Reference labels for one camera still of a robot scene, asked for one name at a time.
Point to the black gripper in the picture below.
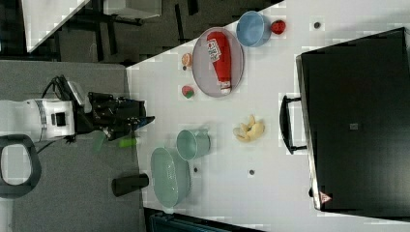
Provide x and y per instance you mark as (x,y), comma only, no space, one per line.
(116,117)

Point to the yellow plush peeled banana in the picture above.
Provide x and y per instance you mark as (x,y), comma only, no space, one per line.
(250,131)

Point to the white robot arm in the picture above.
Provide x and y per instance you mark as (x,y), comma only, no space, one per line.
(52,119)

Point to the pale green metal mug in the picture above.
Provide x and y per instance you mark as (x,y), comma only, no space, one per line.
(193,144)

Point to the red green plush fruit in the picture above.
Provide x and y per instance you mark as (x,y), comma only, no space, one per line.
(187,91)

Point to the pale green colander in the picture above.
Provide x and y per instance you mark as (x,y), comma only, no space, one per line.
(171,176)

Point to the orange plush fruit slice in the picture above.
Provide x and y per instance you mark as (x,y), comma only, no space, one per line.
(187,60)

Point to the grey oval plate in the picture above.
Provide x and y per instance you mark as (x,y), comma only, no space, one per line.
(202,68)

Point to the red plush ketchup bottle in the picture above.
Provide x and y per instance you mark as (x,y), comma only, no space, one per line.
(220,55)

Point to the white side table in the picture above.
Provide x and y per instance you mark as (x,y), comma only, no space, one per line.
(42,18)

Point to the blue bowl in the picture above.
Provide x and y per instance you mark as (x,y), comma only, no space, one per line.
(253,29)

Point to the red plush strawberry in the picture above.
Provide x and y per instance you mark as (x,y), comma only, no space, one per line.
(278,27)

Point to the black toaster oven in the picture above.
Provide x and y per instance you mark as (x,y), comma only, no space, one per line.
(355,102)

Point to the black cylinder post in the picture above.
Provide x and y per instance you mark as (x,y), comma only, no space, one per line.
(128,184)

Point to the black ring robot base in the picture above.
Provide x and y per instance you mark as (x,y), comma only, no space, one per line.
(9,191)

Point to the black oven door handle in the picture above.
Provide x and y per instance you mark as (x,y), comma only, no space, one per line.
(285,125)

